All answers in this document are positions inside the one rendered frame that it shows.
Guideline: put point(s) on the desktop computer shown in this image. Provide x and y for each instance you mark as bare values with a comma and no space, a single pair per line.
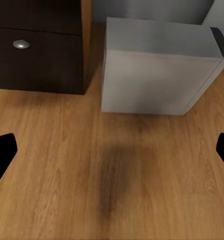
157,67

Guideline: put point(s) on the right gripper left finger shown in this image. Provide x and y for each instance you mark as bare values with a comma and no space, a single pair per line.
8,149

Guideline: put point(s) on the cabinet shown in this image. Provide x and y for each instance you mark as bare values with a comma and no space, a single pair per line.
45,45

